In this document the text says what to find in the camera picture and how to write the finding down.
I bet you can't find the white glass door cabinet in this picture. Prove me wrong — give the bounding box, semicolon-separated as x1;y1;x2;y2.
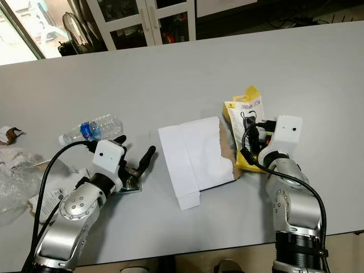
85;0;197;51

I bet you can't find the clear plastic water bottle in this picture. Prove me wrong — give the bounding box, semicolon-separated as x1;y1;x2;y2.
58;114;124;147

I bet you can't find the black standing fan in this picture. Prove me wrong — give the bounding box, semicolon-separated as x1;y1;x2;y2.
60;11;101;56

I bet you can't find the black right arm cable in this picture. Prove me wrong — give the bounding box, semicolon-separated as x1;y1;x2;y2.
241;122;328;269

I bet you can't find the window with dark frame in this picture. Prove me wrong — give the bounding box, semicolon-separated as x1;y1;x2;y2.
0;0;70;67

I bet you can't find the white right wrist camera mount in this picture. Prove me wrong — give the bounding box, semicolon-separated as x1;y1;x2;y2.
272;115;304;150

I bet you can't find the small torn cardboard scrap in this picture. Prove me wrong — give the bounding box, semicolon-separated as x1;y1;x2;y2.
0;126;25;144

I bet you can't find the white board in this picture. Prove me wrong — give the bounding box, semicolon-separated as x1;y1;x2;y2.
196;0;258;18

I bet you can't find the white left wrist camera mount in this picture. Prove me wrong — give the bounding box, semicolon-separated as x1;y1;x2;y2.
90;139;127;179

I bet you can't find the white flattened cardboard box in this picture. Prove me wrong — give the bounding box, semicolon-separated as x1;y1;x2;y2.
158;116;241;212

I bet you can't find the clear bubble wrap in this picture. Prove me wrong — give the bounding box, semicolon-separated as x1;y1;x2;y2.
0;147;44;214

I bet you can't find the torn cardboard with label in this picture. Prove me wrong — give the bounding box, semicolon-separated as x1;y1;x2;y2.
27;164;93;222

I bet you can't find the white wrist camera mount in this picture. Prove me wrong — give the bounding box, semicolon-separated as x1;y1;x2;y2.
90;139;127;179
272;115;304;150

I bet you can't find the yellow power bank package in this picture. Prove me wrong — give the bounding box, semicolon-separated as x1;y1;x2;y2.
223;85;269;173

